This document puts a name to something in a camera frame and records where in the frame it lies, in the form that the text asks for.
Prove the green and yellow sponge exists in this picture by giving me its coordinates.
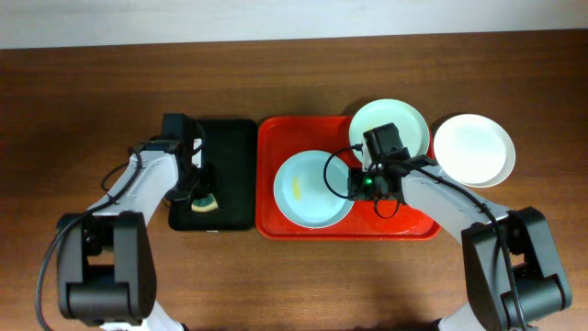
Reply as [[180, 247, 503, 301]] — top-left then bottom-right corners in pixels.
[[191, 193, 219, 213]]

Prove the light blue plate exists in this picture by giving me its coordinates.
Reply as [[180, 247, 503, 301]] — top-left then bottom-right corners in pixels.
[[273, 150, 354, 229]]

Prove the white plate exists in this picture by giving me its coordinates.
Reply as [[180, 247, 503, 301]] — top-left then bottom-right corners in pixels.
[[434, 114, 516, 188]]

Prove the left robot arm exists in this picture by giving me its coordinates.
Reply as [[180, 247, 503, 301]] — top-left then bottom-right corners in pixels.
[[56, 138, 203, 330]]

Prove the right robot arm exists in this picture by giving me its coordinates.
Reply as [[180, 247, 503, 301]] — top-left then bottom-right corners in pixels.
[[348, 156, 572, 331]]

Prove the black plastic tray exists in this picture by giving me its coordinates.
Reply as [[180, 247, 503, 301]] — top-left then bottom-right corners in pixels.
[[168, 119, 257, 231]]

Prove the red plastic tray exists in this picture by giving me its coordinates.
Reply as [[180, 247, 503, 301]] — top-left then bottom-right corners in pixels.
[[255, 116, 440, 241]]

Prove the pale green plate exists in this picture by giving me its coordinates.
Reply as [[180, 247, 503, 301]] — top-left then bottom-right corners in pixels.
[[348, 99, 431, 156]]

